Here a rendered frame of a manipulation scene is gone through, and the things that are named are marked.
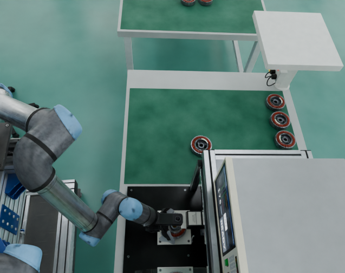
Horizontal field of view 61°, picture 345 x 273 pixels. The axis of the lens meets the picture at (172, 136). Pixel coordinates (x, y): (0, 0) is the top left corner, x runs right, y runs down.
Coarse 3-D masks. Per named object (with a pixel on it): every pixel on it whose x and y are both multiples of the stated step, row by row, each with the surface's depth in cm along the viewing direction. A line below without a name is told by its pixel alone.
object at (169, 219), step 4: (160, 216) 119; (164, 216) 120; (168, 216) 120; (172, 216) 120; (176, 216) 120; (180, 216) 120; (160, 220) 118; (164, 220) 119; (168, 220) 119; (172, 220) 119; (176, 220) 119; (180, 220) 119; (156, 224) 118; (160, 224) 118; (164, 224) 118; (168, 224) 118; (172, 224) 118; (176, 224) 118; (180, 224) 119
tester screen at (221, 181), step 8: (224, 168) 93; (224, 176) 93; (224, 184) 93; (216, 192) 105; (224, 192) 93; (224, 200) 93; (224, 208) 93; (224, 224) 93; (232, 232) 83; (232, 240) 83
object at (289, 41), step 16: (256, 16) 146; (272, 16) 147; (288, 16) 148; (304, 16) 149; (320, 16) 150; (256, 32) 145; (272, 32) 141; (288, 32) 142; (304, 32) 142; (320, 32) 143; (272, 48) 135; (288, 48) 136; (304, 48) 137; (320, 48) 137; (272, 64) 130; (288, 64) 131; (304, 64) 131; (320, 64) 132; (336, 64) 132; (288, 80) 177
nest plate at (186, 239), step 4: (176, 212) 136; (180, 212) 137; (184, 212) 137; (168, 228) 133; (160, 232) 131; (188, 232) 132; (160, 236) 131; (184, 236) 131; (188, 236) 131; (176, 240) 130; (180, 240) 130; (184, 240) 130; (188, 240) 130; (160, 244) 129; (164, 244) 129; (168, 244) 130; (172, 244) 130; (176, 244) 130
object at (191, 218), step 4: (188, 212) 123; (192, 212) 123; (196, 212) 123; (200, 212) 123; (184, 216) 126; (188, 216) 122; (192, 216) 122; (196, 216) 122; (200, 216) 122; (184, 220) 125; (188, 220) 121; (192, 220) 121; (196, 220) 121; (200, 220) 121; (184, 224) 124; (188, 224) 120; (192, 224) 120; (196, 224) 120; (200, 224) 120; (184, 228) 123; (188, 228) 122; (192, 228) 122; (196, 228) 122; (200, 228) 122
